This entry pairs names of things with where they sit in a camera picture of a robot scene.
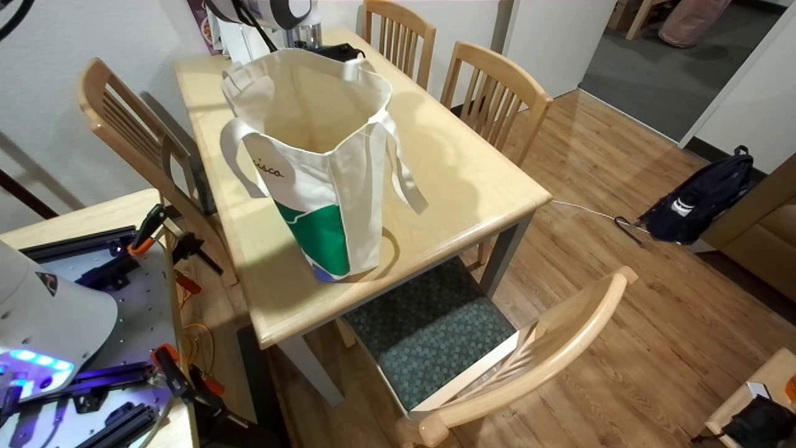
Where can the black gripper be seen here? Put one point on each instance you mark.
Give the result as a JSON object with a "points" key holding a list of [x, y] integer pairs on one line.
{"points": [[340, 54]]}

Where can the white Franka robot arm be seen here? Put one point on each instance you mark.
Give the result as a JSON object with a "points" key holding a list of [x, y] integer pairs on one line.
{"points": [[51, 324]]}

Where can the light wooden slat chair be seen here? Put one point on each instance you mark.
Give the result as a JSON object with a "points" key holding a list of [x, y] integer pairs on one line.
{"points": [[497, 90], [113, 109], [398, 33]]}

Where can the white canvas tote bag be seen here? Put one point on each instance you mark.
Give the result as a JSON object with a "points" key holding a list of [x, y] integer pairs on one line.
{"points": [[332, 184]]}

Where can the light wooden dining table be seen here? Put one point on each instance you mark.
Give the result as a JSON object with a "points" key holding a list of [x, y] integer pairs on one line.
{"points": [[462, 184]]}

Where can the orange black clamp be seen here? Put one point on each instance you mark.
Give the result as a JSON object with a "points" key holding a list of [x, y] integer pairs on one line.
{"points": [[150, 228], [194, 382]]}

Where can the wooden chair green cushion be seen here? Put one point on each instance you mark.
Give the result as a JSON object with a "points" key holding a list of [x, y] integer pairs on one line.
{"points": [[430, 332]]}

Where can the wooden robot cart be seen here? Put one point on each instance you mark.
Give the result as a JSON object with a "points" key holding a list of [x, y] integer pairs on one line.
{"points": [[74, 217]]}

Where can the black metal bar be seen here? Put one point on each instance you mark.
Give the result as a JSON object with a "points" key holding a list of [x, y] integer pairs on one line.
{"points": [[74, 245]]}

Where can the grey metal mounting plate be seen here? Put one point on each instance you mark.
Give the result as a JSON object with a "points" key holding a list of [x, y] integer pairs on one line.
{"points": [[139, 324]]}

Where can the pink fabric object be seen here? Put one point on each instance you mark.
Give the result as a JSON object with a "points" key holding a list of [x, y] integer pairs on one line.
{"points": [[692, 22]]}

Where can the dark blue backpack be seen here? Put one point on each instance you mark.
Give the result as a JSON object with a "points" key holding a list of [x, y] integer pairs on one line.
{"points": [[705, 201]]}

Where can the brown leather sofa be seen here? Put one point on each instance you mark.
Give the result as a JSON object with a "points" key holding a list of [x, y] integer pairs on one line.
{"points": [[762, 232]]}

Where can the small wooden side table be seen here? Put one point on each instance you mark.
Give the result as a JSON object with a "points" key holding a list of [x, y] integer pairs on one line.
{"points": [[775, 374]]}

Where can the black item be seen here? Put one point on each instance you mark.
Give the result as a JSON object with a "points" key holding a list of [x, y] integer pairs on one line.
{"points": [[758, 424]]}

